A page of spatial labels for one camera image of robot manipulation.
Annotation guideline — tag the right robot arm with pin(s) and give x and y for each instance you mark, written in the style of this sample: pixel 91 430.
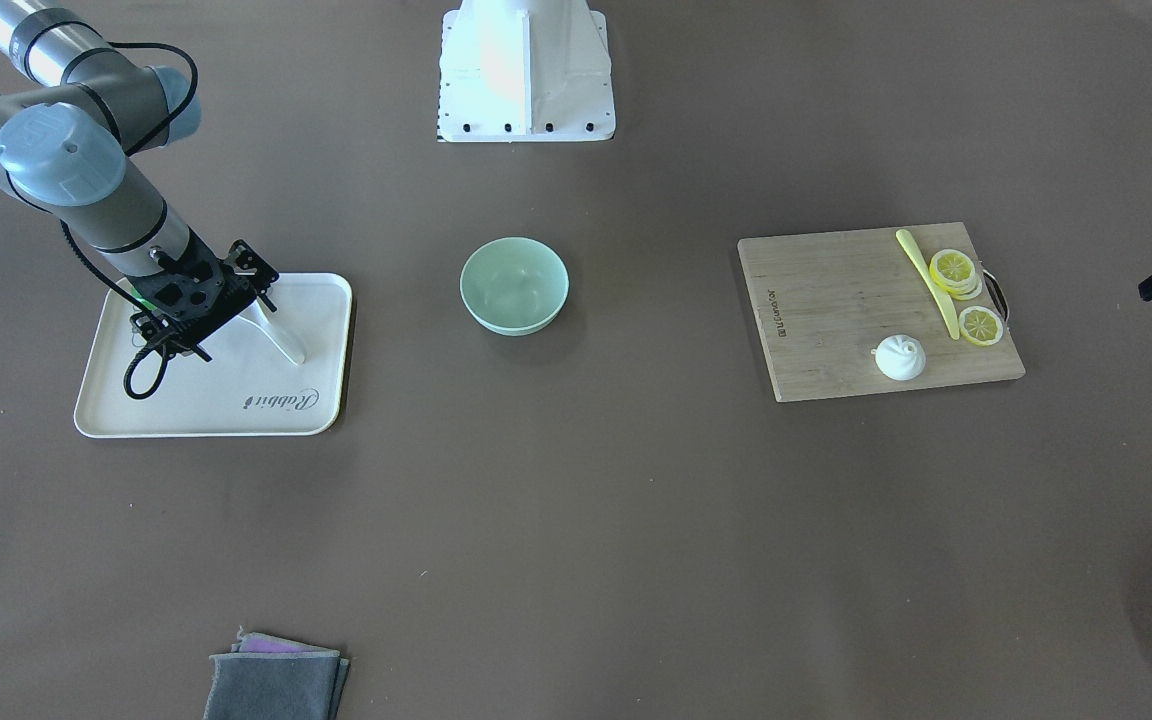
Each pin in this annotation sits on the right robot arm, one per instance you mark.
pixel 67 148

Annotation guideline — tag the yellow plastic knife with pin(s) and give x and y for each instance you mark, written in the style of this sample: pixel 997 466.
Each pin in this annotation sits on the yellow plastic knife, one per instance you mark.
pixel 939 295

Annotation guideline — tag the grey folded cloth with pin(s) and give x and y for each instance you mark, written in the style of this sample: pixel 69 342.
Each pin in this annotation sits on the grey folded cloth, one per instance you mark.
pixel 268 677

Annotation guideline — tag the single lemon slice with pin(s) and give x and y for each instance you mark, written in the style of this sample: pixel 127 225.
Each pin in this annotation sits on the single lemon slice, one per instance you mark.
pixel 981 326

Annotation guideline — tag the mint green bowl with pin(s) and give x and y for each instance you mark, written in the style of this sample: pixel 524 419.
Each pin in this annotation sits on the mint green bowl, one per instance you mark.
pixel 514 286

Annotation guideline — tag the white ceramic spoon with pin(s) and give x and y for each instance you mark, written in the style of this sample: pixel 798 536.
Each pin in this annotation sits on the white ceramic spoon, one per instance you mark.
pixel 288 343

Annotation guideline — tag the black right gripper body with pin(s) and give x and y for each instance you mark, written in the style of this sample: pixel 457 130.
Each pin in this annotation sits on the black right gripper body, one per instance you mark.
pixel 242 266

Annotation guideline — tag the cream rabbit tray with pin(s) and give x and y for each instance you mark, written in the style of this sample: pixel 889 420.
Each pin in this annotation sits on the cream rabbit tray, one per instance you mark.
pixel 247 389

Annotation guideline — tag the lemon slice stack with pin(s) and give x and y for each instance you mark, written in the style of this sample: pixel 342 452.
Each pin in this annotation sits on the lemon slice stack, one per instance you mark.
pixel 956 274

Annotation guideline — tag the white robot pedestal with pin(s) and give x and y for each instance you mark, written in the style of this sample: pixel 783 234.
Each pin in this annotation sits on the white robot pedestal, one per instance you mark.
pixel 525 71

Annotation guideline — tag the white steamed bun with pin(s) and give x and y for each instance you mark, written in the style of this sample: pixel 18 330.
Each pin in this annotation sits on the white steamed bun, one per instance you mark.
pixel 900 357

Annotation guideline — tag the bamboo cutting board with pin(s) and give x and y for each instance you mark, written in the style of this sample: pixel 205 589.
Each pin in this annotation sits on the bamboo cutting board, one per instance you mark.
pixel 823 302

